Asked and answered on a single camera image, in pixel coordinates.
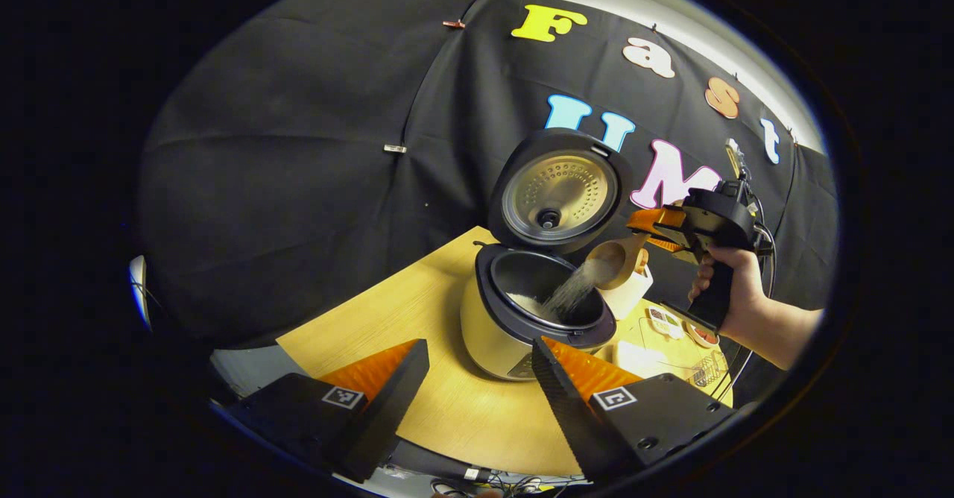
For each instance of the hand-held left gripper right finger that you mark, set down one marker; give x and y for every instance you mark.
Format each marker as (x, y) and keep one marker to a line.
(566, 408)

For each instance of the white round plate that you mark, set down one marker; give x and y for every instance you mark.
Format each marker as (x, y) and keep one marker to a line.
(700, 335)

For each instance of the white toaster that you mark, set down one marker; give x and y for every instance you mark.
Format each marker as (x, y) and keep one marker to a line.
(630, 300)

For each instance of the small silver clip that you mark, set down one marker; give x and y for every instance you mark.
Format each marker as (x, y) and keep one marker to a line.
(395, 148)

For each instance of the silver rice cooker dark lid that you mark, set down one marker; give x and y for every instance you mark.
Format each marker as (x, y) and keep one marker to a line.
(492, 334)

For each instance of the pink cloth clip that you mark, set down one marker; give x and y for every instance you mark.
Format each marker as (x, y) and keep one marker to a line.
(453, 24)

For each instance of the black backdrop cloth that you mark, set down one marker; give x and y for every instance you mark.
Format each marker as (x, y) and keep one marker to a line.
(298, 185)

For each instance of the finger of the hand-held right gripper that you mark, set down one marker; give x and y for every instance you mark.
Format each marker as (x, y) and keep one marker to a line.
(656, 220)
(669, 244)

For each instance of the wooden spoon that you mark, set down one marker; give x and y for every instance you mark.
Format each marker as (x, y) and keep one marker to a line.
(615, 263)

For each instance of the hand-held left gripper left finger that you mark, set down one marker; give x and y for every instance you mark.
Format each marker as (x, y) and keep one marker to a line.
(387, 408)

